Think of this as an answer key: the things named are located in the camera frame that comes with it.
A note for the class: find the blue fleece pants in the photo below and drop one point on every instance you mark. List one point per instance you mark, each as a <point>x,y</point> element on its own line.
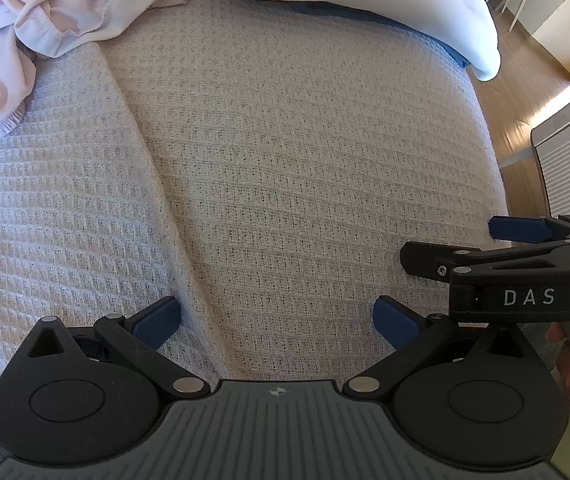
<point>325,8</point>

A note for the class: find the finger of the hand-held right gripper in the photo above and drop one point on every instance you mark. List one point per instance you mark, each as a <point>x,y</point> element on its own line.
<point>520,229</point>
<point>425,260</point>

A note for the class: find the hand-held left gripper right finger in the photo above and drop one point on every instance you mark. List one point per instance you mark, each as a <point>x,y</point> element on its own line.
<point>395,322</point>

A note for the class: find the pink garment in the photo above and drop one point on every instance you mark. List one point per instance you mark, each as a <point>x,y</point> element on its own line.
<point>40,25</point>

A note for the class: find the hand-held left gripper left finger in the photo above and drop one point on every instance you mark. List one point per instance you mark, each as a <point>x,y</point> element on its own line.
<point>157,322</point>

